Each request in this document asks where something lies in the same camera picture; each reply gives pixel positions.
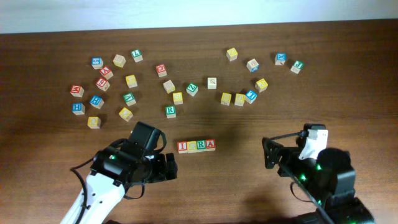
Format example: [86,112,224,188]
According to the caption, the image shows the red I block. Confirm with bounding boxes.
[177,141,188,154]

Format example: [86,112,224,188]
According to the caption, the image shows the yellow C block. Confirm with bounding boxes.
[187,141,197,153]

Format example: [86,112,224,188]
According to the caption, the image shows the green r block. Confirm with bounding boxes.
[196,140,206,152]
[165,106,177,119]

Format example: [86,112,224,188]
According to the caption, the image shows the red a block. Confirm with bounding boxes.
[99,66,114,80]
[205,139,216,151]

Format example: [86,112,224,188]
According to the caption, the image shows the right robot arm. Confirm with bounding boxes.
[262,123,375,224]

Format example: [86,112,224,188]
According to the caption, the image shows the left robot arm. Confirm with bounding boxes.
[61,121,178,223]

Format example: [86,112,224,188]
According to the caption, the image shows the yellow O block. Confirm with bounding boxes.
[119,107,134,122]

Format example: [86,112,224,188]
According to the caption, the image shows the blue I block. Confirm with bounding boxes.
[245,90,257,104]

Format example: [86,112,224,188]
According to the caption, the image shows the yellow E block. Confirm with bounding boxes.
[234,93,246,106]

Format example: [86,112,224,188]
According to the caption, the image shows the green V block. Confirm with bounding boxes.
[123,93,136,106]

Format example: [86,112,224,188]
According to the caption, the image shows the yellow block right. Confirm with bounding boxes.
[255,78,268,93]

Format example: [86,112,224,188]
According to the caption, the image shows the plain wood block centre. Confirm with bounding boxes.
[163,80,175,94]

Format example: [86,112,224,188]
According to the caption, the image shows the yellow block lower left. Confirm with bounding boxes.
[87,116,101,129]

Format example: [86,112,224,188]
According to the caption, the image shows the green Z block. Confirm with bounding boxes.
[186,83,198,96]

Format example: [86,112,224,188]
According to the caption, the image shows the yellow S block tilted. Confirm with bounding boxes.
[220,92,232,106]

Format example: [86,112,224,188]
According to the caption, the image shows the yellow block upper left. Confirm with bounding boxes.
[126,75,138,88]

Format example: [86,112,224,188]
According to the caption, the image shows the blue H block tilted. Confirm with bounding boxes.
[90,95,104,109]

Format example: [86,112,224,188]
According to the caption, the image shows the green J block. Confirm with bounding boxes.
[290,60,304,74]

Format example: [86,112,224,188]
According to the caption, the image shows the red Q block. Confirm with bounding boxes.
[155,64,167,78]

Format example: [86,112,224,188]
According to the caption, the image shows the plain block blue side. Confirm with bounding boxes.
[246,59,259,73]

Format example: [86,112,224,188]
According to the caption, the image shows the blue X block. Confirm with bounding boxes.
[274,53,287,65]

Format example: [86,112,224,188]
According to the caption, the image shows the red 6 block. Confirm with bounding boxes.
[96,78,110,91]

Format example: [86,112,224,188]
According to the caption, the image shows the plain yellow-sided block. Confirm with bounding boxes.
[113,54,126,68]

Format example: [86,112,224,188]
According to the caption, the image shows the green L block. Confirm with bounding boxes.
[131,49,143,63]

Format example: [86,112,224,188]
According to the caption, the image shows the red M block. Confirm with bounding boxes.
[70,85,85,98]

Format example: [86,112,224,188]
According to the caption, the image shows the yellow block top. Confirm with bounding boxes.
[226,47,238,62]

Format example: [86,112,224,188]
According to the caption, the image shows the blue S block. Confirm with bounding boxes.
[91,57,104,70]

